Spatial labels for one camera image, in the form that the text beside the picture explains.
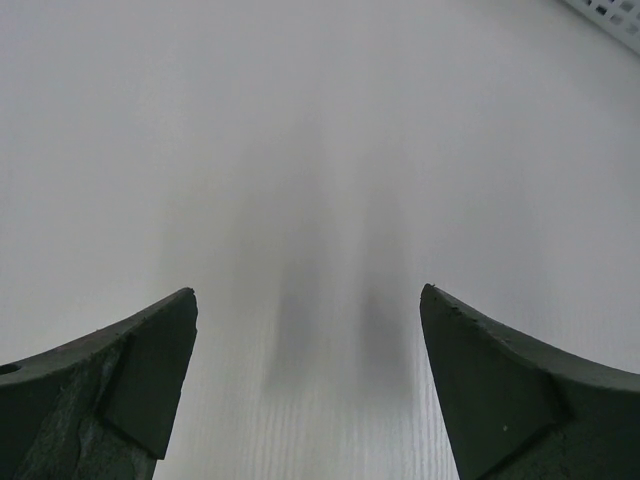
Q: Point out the white plastic laundry basket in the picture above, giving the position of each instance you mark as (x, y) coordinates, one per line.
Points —
(619, 19)

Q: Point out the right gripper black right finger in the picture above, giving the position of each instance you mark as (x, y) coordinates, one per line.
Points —
(515, 407)

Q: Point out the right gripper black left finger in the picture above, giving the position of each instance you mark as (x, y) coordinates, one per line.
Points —
(101, 406)

